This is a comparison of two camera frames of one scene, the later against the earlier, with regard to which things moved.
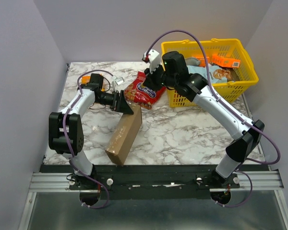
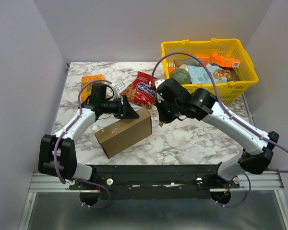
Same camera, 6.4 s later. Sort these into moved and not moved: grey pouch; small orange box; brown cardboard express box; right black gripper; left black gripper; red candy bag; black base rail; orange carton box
Moved: brown cardboard express box; left black gripper; right black gripper
Not moved: orange carton box; black base rail; small orange box; grey pouch; red candy bag
